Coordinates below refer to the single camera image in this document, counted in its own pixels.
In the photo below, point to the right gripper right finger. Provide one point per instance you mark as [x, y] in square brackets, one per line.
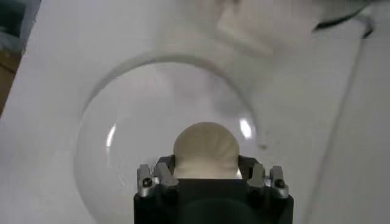
[258, 175]

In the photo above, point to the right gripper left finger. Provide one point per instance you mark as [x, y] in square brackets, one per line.
[164, 173]

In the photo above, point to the white steamed baozi bun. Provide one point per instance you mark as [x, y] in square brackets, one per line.
[205, 149]

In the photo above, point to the white round plate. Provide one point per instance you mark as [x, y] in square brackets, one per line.
[146, 106]

